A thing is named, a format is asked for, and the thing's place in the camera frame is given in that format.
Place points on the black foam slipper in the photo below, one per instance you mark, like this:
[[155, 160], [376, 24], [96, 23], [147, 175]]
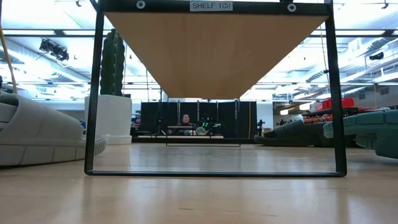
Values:
[[289, 133]]

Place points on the grey foam slipper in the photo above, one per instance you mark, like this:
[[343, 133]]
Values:
[[37, 130]]

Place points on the green foam slipper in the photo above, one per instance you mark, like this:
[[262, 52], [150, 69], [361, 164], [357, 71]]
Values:
[[373, 124]]

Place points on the white shelf label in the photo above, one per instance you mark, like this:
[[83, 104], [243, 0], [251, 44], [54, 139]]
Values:
[[211, 6]]

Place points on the person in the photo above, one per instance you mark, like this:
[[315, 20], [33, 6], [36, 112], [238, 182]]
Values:
[[186, 119]]

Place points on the black partition screen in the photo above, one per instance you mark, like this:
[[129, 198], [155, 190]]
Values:
[[230, 118]]

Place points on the wooden background workbench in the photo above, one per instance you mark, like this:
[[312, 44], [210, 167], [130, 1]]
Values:
[[174, 136]]

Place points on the white hexagonal planter pot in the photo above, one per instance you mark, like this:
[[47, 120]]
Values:
[[115, 118]]

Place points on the green cactus plant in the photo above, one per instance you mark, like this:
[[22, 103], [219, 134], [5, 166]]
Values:
[[112, 62]]

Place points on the red storage bins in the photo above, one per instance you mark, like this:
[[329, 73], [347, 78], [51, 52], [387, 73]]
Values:
[[339, 102]]

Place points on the black ceiling mounted device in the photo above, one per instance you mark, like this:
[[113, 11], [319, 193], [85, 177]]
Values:
[[54, 49], [377, 56]]

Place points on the wooden shelf black metal frame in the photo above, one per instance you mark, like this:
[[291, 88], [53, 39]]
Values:
[[211, 46]]

